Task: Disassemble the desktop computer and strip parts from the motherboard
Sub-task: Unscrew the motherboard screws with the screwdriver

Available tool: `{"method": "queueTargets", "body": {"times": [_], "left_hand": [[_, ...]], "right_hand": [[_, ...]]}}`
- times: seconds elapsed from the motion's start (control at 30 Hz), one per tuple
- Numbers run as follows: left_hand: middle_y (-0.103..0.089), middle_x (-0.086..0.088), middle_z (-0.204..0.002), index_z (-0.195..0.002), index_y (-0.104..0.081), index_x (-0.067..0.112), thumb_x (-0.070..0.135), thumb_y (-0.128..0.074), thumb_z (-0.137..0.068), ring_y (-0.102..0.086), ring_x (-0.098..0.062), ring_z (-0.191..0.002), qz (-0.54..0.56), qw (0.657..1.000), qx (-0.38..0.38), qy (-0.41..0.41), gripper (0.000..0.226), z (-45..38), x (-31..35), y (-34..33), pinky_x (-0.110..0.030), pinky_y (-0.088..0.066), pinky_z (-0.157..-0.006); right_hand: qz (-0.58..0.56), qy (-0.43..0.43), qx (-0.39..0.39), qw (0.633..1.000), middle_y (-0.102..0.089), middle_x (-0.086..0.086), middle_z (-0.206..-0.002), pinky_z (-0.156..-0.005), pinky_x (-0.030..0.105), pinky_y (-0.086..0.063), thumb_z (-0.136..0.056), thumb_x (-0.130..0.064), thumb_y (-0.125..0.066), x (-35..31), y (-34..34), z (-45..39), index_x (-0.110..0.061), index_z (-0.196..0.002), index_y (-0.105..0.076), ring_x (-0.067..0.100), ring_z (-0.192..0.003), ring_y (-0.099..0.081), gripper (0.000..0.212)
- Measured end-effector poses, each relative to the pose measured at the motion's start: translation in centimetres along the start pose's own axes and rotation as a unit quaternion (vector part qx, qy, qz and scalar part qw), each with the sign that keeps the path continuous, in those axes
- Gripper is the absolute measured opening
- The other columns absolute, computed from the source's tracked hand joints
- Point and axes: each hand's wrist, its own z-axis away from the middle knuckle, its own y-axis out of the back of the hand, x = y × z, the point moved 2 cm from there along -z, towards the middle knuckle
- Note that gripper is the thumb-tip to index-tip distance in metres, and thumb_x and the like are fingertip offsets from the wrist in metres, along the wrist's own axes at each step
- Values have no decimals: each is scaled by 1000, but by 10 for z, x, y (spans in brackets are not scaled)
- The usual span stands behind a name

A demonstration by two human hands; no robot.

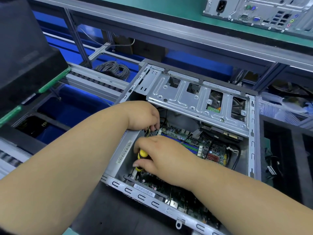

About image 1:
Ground green motherboard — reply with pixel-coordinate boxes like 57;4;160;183
125;120;240;228

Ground person's left hand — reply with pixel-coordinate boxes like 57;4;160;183
120;100;161;133

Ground yellow handled screwdriver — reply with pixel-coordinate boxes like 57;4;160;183
133;148;149;173

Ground silver power supply unit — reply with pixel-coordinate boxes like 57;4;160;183
104;130;142;179

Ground empty black foam tray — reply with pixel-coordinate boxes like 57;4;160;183
259;114;313;209

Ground white plastic bags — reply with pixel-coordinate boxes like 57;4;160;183
259;93;313;128

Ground open black computer tower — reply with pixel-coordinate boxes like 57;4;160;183
0;0;67;113

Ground person's right hand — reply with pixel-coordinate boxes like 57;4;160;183
132;135;203;189

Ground grey roller conveyor rail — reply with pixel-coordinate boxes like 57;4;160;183
59;63;135;101

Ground silver backed desktop computer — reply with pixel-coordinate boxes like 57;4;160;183
203;0;313;33

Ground grey coiled cable bundle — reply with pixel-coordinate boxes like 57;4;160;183
95;61;131;80

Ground small black cable bundle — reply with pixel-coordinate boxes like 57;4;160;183
265;154;282;177

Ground grey computer case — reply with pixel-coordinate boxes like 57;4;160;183
100;58;260;235

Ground dark metal frame leg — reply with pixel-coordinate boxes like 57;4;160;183
64;9;94;69

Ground person's right forearm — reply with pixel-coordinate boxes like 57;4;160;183
191;159;313;235

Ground green upper shelf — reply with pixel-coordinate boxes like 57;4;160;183
24;0;313;71

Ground person's left forearm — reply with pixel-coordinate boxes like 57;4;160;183
0;102;133;235

